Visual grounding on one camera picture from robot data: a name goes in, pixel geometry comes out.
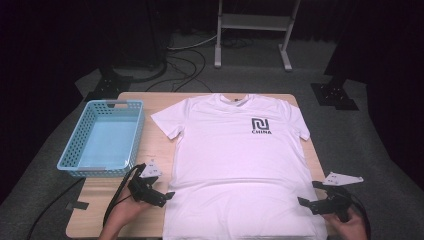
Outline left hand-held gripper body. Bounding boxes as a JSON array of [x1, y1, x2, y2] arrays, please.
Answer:
[[128, 159, 163, 205]]

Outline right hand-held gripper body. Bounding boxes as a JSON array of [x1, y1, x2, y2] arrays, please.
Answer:
[[320, 171, 365, 223]]

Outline white t-shirt with dark print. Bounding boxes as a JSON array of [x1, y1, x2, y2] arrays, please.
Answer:
[[150, 93, 329, 240]]

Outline person's left hand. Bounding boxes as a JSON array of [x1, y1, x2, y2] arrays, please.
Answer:
[[108, 188, 153, 234]]

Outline person's right hand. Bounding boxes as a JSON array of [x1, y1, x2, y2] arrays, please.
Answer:
[[320, 209, 368, 240]]

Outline light blue plastic basket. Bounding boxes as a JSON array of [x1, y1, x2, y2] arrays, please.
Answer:
[[56, 99, 146, 178]]

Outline black tape strip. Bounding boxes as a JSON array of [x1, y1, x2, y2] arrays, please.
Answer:
[[66, 200, 90, 211]]

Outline black stand base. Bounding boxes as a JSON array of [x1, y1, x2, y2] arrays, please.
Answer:
[[310, 80, 360, 112], [84, 65, 134, 103]]

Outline dark curtain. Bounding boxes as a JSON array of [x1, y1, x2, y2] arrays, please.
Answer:
[[323, 0, 424, 191], [0, 0, 168, 204]]

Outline white metal stand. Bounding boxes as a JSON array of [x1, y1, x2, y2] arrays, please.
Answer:
[[214, 0, 302, 72]]

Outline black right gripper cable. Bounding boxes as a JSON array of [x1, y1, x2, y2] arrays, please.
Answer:
[[346, 190, 372, 240]]

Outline black cable on floor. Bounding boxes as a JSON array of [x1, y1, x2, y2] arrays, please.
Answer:
[[26, 177, 86, 240]]

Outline thick black floor cable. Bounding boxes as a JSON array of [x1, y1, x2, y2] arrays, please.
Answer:
[[113, 58, 168, 84]]

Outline thin black floor cables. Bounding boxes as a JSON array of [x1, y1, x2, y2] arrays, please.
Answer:
[[145, 49, 214, 94]]

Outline white floor cable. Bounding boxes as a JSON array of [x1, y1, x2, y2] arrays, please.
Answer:
[[167, 32, 220, 52]]

